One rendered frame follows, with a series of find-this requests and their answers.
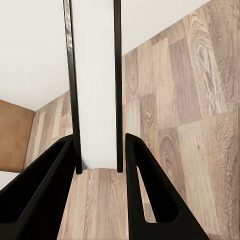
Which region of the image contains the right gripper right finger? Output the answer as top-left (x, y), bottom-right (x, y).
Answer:
top-left (125, 133), bottom-right (210, 240)

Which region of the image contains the hardback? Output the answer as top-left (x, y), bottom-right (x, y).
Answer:
top-left (63, 0), bottom-right (123, 175)

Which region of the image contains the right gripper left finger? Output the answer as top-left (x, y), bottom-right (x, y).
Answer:
top-left (0, 134), bottom-right (76, 240)

